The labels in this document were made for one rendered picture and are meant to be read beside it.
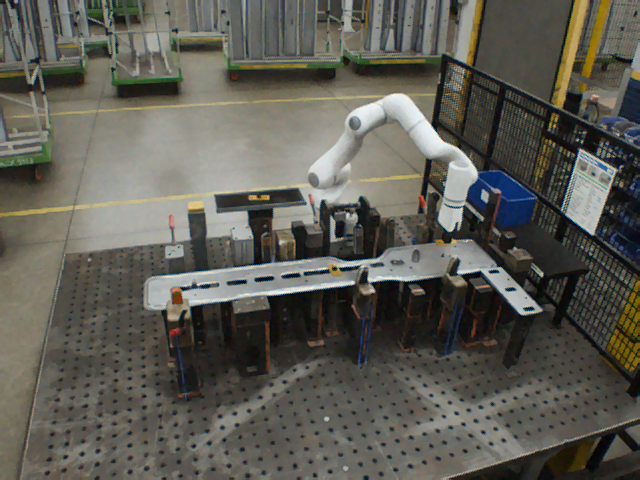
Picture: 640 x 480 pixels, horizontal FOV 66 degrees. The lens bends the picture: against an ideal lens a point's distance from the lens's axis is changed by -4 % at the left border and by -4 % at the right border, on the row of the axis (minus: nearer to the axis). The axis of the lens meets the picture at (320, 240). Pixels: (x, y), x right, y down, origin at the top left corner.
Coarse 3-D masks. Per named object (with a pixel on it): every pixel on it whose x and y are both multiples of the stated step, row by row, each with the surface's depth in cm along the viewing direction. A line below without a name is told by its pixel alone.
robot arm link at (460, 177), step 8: (456, 168) 185; (464, 168) 185; (448, 176) 190; (456, 176) 186; (464, 176) 186; (472, 176) 192; (448, 184) 190; (456, 184) 188; (464, 184) 188; (448, 192) 191; (456, 192) 189; (464, 192) 190
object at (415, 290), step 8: (408, 288) 193; (416, 288) 191; (408, 296) 194; (416, 296) 188; (408, 304) 194; (416, 304) 190; (408, 312) 194; (416, 312) 192; (408, 320) 197; (416, 320) 196; (400, 328) 204; (408, 328) 198; (416, 328) 199; (400, 336) 205; (408, 336) 200; (400, 344) 205; (408, 344) 202; (408, 352) 203; (416, 352) 203
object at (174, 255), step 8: (168, 248) 194; (176, 248) 195; (168, 256) 190; (176, 256) 190; (168, 264) 191; (176, 264) 192; (184, 264) 193; (168, 272) 193; (176, 272) 193; (184, 272) 194; (184, 288) 199
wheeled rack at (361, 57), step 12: (360, 12) 908; (456, 24) 883; (360, 36) 841; (456, 36) 894; (360, 48) 850; (348, 60) 941; (360, 60) 859; (372, 60) 865; (384, 60) 872; (396, 60) 879; (408, 60) 886; (420, 60) 893; (432, 60) 901; (360, 72) 880
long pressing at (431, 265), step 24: (456, 240) 220; (288, 264) 199; (312, 264) 200; (336, 264) 201; (360, 264) 202; (384, 264) 202; (408, 264) 203; (432, 264) 204; (480, 264) 205; (144, 288) 183; (168, 288) 183; (216, 288) 184; (240, 288) 185; (264, 288) 186; (288, 288) 186; (312, 288) 188
